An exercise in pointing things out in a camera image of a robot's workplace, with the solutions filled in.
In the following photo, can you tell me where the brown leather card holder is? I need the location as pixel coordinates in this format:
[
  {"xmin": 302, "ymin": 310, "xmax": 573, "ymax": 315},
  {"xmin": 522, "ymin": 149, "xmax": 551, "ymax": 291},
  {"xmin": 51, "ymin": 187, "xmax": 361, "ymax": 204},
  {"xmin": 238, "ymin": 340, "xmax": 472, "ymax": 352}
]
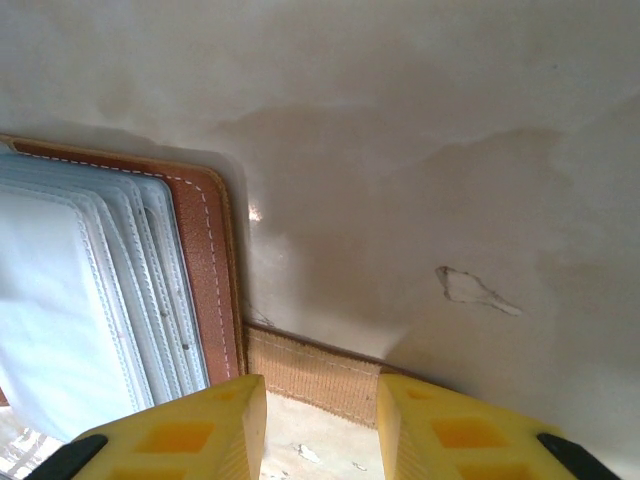
[{"xmin": 0, "ymin": 132, "xmax": 401, "ymax": 446}]

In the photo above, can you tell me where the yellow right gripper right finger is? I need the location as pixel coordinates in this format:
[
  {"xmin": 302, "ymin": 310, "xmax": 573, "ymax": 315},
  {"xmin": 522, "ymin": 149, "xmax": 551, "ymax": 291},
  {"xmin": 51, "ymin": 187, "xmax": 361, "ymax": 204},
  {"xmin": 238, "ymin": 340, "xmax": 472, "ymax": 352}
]
[{"xmin": 375, "ymin": 373, "xmax": 640, "ymax": 480}]

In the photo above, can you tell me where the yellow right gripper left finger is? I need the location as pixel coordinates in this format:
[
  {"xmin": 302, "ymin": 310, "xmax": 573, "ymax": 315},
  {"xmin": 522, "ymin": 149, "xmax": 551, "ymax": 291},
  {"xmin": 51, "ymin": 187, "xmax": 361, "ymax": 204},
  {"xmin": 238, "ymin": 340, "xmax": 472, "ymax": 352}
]
[{"xmin": 27, "ymin": 373, "xmax": 268, "ymax": 480}]

